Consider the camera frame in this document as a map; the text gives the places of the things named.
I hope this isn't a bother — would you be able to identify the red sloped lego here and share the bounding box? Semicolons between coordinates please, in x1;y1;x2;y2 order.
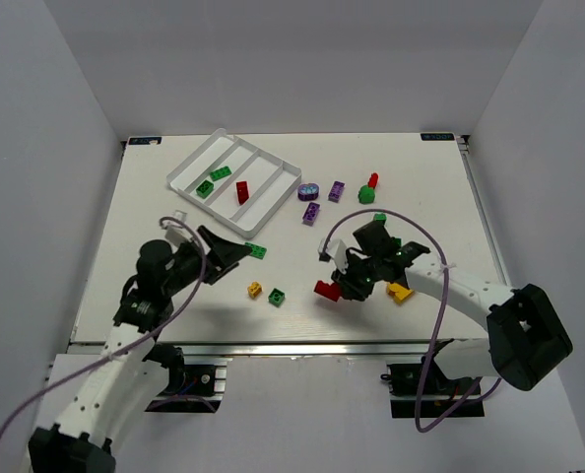
313;281;342;302

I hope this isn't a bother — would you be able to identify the green 2x4 lego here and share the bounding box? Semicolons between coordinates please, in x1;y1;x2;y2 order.
244;241;267;260

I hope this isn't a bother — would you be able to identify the small yellow smiley lego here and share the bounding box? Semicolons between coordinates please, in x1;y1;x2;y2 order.
247;281;263;300

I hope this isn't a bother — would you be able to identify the red small lego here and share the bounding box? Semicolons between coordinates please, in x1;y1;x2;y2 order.
367;172;379;189

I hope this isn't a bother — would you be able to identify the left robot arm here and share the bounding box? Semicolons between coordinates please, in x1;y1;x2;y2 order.
28;226;251;472

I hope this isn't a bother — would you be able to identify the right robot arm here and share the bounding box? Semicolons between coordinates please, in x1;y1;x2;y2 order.
319;240;573;391

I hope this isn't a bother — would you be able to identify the large yellow rounded lego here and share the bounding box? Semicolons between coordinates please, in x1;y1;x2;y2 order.
386;283;415;304

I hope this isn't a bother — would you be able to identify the red tall lego in tray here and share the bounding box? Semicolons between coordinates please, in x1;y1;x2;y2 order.
235;181;250;205

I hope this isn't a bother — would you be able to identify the green square lego in tray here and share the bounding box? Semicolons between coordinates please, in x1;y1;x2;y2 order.
195;179;215;199

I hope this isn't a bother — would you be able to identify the green bush lego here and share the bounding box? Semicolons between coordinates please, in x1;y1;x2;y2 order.
357;185;375;205

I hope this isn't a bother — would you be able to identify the green square lego near front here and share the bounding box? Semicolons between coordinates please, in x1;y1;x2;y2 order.
268;288;286;307

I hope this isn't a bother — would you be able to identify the purple lego brick left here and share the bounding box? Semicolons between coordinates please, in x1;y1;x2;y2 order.
302;202;320;226

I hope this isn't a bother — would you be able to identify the purple lego brick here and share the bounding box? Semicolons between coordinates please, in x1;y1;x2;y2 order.
328;180;345;203
302;202;320;226

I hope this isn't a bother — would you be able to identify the green flat lego in tray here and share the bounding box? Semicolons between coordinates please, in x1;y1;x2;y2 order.
210;166;232;181

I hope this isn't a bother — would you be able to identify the purple lego brick right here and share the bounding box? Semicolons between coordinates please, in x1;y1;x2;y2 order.
328;180;345;203

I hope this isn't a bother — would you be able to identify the white divided sorting tray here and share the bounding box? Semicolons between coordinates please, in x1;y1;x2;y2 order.
166;129;302;239

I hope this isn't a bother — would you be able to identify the purple round flower lego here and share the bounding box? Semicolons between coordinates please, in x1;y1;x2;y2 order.
297;183;320;201

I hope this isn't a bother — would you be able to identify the right blue table label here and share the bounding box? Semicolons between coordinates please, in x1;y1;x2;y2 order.
420;132;455;142

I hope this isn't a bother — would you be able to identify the blue table label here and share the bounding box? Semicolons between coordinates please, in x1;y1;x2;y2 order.
420;132;455;142
128;136;163;146

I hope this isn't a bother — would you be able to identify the left blue table label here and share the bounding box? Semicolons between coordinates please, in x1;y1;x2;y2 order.
128;136;163;146

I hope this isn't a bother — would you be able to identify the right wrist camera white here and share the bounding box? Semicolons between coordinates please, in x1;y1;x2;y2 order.
317;238;349;274

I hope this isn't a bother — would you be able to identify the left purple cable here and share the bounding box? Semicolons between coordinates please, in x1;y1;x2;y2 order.
0;216;210;473

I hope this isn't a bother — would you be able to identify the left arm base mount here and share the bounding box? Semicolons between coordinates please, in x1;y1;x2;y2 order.
146;344;228;414

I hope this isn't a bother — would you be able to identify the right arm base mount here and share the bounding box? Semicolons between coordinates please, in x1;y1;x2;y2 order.
380;343;475;421

